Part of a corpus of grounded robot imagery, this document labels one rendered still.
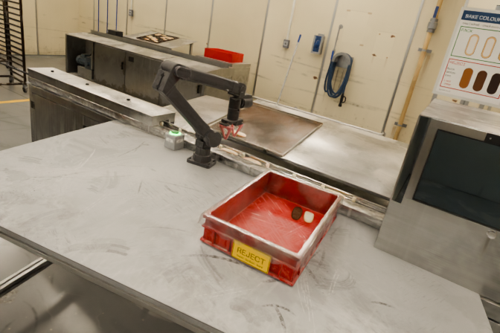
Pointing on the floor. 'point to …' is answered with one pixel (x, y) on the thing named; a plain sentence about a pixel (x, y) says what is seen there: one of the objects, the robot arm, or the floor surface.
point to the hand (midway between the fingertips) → (229, 136)
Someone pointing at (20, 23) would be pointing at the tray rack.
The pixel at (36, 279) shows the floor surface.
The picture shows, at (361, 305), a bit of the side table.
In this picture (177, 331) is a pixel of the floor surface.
